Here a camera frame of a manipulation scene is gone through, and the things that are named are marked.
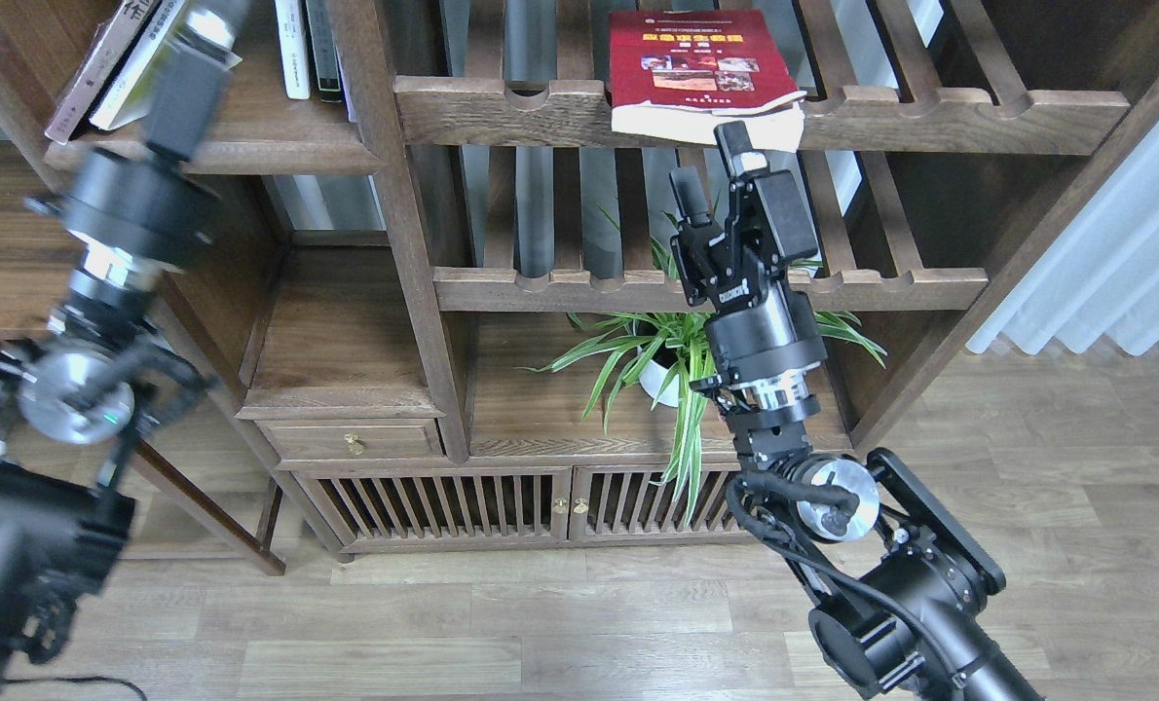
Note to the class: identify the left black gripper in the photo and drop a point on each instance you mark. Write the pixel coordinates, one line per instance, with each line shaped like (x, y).
(138, 217)

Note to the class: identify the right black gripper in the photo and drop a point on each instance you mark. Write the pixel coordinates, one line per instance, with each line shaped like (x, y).
(762, 334)

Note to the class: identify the dark maroon book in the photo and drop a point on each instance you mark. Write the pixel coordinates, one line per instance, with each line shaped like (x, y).
(111, 41)

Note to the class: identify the yellow green cover book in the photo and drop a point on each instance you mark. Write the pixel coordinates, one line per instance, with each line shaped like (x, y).
(136, 83)

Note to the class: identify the red cover book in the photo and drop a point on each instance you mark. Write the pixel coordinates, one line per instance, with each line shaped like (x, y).
(677, 75)

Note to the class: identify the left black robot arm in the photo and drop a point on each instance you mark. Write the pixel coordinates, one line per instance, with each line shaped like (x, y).
(76, 403)

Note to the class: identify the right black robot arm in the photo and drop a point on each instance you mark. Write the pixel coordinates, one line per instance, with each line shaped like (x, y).
(896, 582)

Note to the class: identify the white upright book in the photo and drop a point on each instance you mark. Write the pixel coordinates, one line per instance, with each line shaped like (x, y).
(294, 52)

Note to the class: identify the dark upright book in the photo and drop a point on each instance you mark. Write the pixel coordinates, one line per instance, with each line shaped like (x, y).
(325, 59)

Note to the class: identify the green spider plant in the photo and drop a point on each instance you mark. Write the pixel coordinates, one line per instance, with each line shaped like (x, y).
(629, 342)

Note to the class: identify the white plant pot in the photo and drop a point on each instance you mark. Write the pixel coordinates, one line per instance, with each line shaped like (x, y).
(667, 375)

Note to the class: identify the dark wooden bookshelf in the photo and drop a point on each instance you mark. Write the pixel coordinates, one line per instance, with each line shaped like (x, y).
(934, 167)

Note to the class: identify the white curtain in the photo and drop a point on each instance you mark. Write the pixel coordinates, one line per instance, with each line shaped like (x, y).
(1100, 279)

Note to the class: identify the brass drawer knob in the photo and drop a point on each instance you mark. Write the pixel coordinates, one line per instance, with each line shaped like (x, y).
(354, 443)

